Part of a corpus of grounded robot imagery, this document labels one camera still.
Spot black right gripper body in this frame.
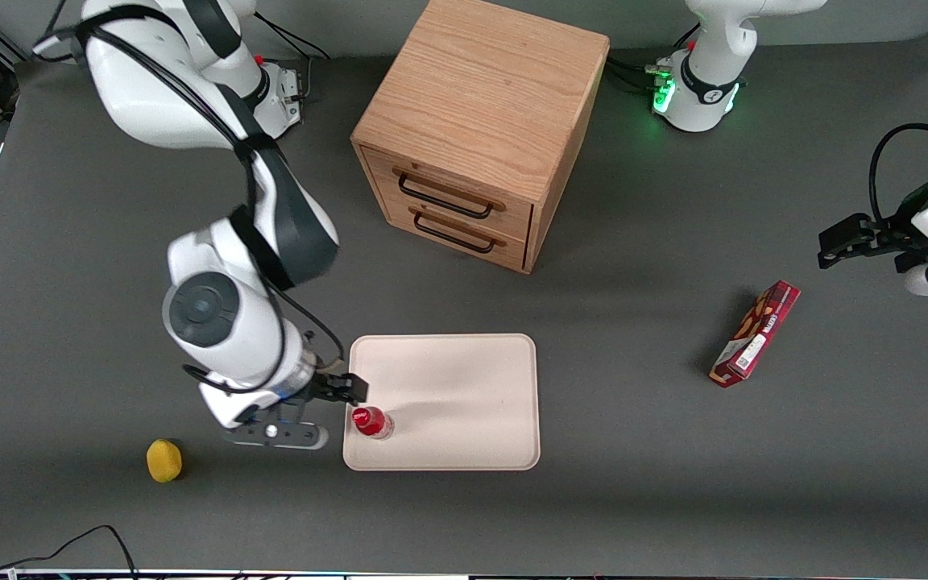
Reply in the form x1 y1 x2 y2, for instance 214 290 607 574
283 364 341 424

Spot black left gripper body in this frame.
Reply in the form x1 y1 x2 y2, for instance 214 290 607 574
871 173 928 271

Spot red coke bottle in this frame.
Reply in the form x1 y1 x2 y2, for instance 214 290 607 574
352 406 395 441

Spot beige rectangular tray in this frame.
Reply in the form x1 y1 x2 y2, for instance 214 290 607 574
342 333 541 472

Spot red snack box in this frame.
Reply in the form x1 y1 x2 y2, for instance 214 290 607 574
709 280 802 389

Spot yellow lemon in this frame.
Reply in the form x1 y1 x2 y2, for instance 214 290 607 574
146 438 184 484

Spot wooden drawer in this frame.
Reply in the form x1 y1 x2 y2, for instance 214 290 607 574
385 197 531 272
362 147 535 244

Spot wooden two-drawer cabinet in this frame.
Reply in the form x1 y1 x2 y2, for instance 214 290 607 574
350 0 611 276

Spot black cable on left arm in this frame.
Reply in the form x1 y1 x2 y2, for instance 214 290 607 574
869 122 928 230

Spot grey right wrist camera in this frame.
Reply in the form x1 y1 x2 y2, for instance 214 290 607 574
222 419 329 450

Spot black drawer handle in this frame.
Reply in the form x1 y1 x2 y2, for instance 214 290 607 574
413 211 497 255
398 173 494 220

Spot black strap on right arm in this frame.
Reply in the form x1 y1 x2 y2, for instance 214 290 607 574
230 133 280 167

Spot black cable on table edge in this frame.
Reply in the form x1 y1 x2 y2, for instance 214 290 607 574
0 525 140 580

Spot black cables at left arm base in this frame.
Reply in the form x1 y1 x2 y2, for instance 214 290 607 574
605 48 674 93

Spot black cables at arm base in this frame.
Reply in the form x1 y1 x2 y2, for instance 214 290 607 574
605 48 674 93
255 12 334 102

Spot black cable along right arm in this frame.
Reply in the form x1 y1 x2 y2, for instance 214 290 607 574
33 4 346 396

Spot black cables at right arm base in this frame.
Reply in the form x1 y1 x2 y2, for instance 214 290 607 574
255 12 334 102

